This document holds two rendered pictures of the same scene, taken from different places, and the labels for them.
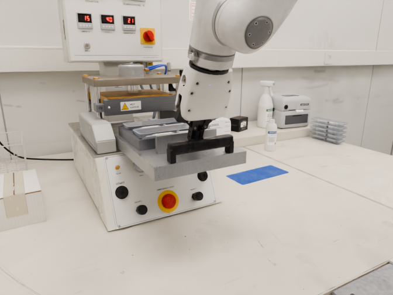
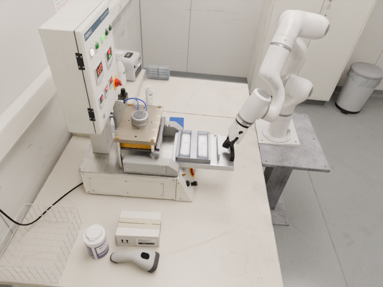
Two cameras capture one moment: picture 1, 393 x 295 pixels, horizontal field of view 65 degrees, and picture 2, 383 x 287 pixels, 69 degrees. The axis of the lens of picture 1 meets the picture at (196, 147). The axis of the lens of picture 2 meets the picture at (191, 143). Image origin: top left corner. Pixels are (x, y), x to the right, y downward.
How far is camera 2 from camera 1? 1.26 m
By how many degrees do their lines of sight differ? 59
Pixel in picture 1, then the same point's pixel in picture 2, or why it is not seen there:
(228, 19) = (273, 117)
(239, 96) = not seen: hidden behind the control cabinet
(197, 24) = (254, 115)
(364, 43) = not seen: outside the picture
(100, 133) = (174, 166)
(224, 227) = not seen: hidden behind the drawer
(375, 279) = (263, 151)
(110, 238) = (198, 203)
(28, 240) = (178, 232)
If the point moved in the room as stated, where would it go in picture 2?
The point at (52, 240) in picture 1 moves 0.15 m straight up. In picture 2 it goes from (184, 223) to (187, 205)
